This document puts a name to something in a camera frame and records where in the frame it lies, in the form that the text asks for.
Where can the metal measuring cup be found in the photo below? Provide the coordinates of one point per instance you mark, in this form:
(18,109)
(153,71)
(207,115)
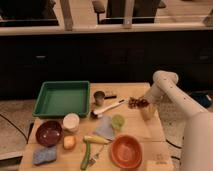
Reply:
(100,96)

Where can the white round container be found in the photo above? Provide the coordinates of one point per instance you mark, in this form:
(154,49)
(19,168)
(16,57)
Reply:
(71,122)

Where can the green plastic tray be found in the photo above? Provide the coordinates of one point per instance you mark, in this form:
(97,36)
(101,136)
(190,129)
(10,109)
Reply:
(58,98)

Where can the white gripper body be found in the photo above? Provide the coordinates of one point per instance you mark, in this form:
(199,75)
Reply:
(154,95)

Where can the orange red bowl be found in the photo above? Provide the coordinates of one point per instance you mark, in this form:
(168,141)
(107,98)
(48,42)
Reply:
(125,152)

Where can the grey blue cloth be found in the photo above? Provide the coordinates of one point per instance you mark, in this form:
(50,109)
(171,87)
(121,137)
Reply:
(104,128)

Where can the yellow orange fruit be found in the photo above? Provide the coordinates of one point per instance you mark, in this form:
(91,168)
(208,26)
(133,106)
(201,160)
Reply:
(69,142)

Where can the dark red grape bunch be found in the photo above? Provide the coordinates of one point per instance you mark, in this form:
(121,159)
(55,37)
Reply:
(137,103)

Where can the dark maroon bowl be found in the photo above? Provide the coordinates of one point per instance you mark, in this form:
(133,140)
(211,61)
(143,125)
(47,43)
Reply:
(49,133)

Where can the metal fork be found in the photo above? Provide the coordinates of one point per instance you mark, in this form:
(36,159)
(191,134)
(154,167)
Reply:
(95,157)

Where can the white handled dish brush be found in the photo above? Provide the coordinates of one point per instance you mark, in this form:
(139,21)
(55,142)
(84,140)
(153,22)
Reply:
(97,113)

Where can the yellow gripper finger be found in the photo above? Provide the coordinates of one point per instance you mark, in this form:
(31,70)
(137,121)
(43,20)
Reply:
(148,111)

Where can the green cucumber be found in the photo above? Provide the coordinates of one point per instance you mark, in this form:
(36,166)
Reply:
(86,157)

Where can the blue sponge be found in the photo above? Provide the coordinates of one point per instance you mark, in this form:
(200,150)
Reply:
(44,155)

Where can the light green cup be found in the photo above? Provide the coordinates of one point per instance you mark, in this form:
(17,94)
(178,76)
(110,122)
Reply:
(117,122)

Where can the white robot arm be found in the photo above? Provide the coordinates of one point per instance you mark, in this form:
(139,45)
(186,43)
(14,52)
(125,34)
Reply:
(197,148)

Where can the dark office chair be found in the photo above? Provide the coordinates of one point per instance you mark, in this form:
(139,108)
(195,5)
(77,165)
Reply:
(127,11)

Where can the dark cabinet counter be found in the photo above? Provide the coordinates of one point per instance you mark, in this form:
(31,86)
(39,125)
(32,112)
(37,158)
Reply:
(29,60)

